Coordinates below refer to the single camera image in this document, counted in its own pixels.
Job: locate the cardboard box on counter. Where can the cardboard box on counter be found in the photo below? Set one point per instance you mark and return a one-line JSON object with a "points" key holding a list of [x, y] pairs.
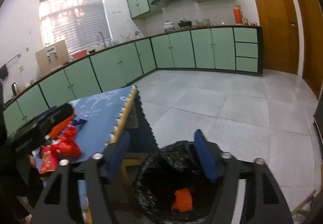
{"points": [[52, 57]]}

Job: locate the blue table mat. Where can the blue table mat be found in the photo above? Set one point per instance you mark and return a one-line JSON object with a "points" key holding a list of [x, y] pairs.
{"points": [[97, 119]]}

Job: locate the wall towel rail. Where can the wall towel rail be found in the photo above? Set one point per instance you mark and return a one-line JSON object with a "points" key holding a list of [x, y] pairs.
{"points": [[13, 58]]}

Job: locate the white cooking pot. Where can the white cooking pot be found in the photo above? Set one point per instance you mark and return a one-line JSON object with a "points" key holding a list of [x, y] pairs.
{"points": [[169, 26]]}

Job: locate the orange foam net sleeve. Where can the orange foam net sleeve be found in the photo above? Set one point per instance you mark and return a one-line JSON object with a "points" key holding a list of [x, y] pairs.
{"points": [[183, 201]]}

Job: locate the black wok pan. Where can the black wok pan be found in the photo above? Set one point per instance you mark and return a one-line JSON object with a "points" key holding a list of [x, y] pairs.
{"points": [[184, 24]]}

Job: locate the orange thermos flask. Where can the orange thermos flask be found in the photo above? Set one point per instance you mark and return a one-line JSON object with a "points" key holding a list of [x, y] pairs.
{"points": [[238, 14]]}

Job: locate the window with white blinds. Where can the window with white blinds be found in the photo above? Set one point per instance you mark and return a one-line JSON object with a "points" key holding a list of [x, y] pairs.
{"points": [[75, 21]]}

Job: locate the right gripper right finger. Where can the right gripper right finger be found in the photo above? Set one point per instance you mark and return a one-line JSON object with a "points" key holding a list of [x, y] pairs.
{"points": [[250, 185]]}

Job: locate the black trash bin bag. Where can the black trash bin bag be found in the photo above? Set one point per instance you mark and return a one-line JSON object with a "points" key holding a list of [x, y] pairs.
{"points": [[171, 169]]}

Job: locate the chrome sink faucet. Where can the chrome sink faucet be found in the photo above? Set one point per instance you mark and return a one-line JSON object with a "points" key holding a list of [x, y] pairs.
{"points": [[101, 40]]}

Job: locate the dark hanging towel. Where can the dark hanging towel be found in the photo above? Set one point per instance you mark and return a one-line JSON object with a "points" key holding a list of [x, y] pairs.
{"points": [[3, 72]]}

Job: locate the red plastic basin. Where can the red plastic basin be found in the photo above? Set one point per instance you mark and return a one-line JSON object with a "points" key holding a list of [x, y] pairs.
{"points": [[80, 54]]}

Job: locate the green lower kitchen cabinets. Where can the green lower kitchen cabinets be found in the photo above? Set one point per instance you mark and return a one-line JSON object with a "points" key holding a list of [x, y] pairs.
{"points": [[232, 49]]}

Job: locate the brown wooden door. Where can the brown wooden door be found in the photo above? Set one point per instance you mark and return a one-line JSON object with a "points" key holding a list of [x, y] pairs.
{"points": [[278, 20]]}

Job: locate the red snack wrapper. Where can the red snack wrapper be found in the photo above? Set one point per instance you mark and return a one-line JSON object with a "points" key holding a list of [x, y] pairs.
{"points": [[63, 146]]}

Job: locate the steel electric kettle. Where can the steel electric kettle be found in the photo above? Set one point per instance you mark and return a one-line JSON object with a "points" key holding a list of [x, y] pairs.
{"points": [[16, 89]]}

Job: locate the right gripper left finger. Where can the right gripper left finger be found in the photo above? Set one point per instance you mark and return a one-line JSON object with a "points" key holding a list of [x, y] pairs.
{"points": [[72, 185]]}

